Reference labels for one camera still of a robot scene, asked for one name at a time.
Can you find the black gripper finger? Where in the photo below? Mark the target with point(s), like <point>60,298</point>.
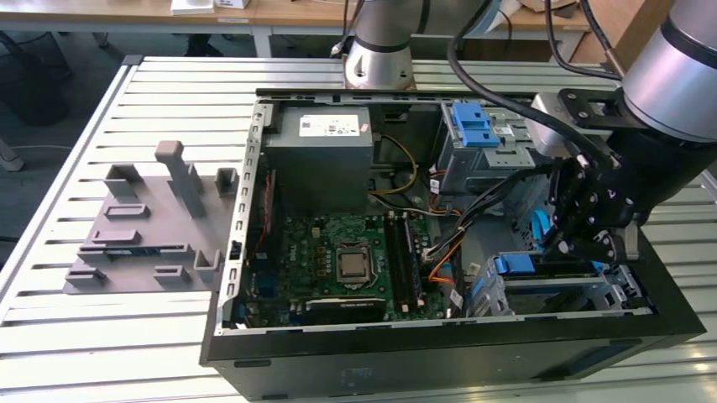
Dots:
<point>592,210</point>
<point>564,201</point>

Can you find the black mesh bin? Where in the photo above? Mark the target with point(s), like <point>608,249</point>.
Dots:
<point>33,84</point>

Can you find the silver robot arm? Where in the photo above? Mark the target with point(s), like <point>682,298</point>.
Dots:
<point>380,63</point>

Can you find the grey optical drive cage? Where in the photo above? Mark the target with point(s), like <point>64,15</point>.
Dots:
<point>475,168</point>

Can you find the blue drive latch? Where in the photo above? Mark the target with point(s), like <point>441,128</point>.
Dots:
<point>472,126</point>

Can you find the grey disk bay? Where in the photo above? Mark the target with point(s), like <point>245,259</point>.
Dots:
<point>559,284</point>

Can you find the silver CPU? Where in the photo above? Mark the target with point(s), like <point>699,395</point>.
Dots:
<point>351,264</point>

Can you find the grey parts rack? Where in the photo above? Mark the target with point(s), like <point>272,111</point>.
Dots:
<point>168,235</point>

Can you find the hard disk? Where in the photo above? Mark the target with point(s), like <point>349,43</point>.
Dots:
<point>515,264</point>

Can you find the green motherboard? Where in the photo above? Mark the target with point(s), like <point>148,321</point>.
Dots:
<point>313,252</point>

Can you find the brown cardboard piece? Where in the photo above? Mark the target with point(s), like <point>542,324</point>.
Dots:
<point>534,5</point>

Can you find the black graphics card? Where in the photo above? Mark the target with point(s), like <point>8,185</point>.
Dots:
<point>347,308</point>

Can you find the black RAM stick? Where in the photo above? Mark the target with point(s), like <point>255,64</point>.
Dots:
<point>393,260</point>

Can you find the small white box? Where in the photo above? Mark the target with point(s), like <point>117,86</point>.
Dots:
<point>232,3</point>

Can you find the black PC case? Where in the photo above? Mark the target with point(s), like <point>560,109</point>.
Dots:
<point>391,357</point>

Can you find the wooden desk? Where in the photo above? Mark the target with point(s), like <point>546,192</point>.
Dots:
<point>291,16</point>

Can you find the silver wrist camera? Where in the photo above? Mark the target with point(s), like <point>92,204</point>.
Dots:
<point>551,130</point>

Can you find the grey power supply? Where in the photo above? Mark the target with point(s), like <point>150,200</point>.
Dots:
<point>319,176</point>

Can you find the wooden cabinet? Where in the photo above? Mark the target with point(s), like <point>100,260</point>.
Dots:
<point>643,17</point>

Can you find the grey camera bracket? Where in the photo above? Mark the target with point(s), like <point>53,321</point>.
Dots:
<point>632,243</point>

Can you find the green RAM stick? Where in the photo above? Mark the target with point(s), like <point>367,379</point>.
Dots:
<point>133,252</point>

